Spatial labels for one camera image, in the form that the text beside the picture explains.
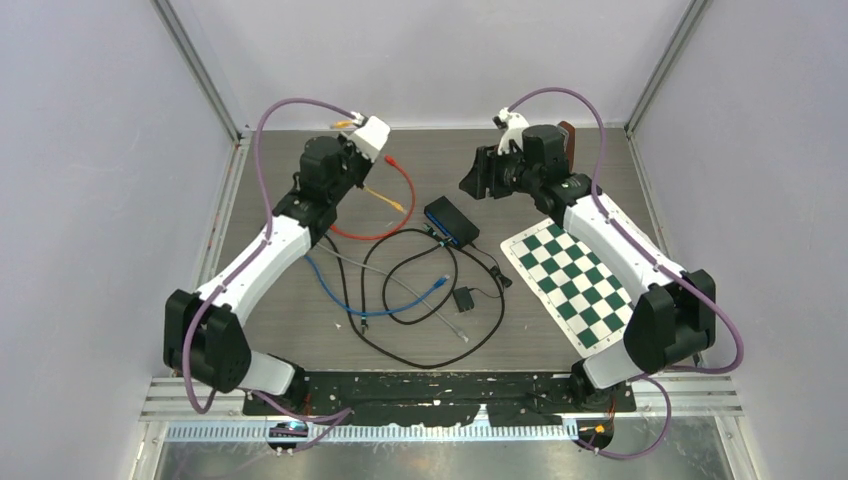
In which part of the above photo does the red ethernet cable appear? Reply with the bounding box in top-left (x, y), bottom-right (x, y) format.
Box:
top-left (329, 154), bottom-right (417, 242)

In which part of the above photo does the long black cable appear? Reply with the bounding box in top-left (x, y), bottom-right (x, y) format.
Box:
top-left (324, 228), bottom-right (508, 371)

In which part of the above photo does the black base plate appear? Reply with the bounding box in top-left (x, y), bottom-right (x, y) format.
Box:
top-left (243, 371), bottom-right (636, 427)

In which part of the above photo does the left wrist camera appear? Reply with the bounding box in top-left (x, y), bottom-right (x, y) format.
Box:
top-left (347, 114), bottom-right (391, 163)

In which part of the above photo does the blue ethernet cable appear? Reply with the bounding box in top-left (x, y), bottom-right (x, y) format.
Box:
top-left (303, 254), bottom-right (452, 319)

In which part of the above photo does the yellow ethernet cable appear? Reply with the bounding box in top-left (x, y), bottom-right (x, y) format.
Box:
top-left (329, 117), bottom-right (407, 215)

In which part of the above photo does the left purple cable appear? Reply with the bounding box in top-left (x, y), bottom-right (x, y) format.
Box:
top-left (180, 97), bottom-right (364, 452)

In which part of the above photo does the black ethernet cable teal boot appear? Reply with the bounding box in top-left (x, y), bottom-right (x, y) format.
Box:
top-left (360, 228), bottom-right (465, 337)

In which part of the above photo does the brown metronome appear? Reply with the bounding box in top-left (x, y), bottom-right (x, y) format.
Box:
top-left (557, 120), bottom-right (576, 173)

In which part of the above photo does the black power adapter with cord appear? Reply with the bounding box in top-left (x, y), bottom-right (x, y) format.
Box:
top-left (452, 242), bottom-right (513, 313)

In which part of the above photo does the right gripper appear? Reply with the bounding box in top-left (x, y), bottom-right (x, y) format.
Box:
top-left (458, 142), bottom-right (540, 201)

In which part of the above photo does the green white chessboard mat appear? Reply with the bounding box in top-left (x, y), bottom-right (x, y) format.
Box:
top-left (500, 220), bottom-right (632, 358)

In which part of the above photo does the small black blue switch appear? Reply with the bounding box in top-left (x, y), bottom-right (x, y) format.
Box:
top-left (424, 196), bottom-right (480, 248)

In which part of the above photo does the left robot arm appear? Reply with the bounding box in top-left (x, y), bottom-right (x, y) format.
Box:
top-left (164, 130), bottom-right (388, 414)

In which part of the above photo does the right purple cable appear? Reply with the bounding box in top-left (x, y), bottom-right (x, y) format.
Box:
top-left (504, 87), bottom-right (747, 462)

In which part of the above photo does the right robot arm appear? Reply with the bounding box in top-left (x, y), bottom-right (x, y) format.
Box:
top-left (459, 124), bottom-right (716, 411)

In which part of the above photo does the purple cable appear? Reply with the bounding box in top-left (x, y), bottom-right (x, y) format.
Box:
top-left (180, 97), bottom-right (364, 452)
top-left (504, 87), bottom-right (747, 462)

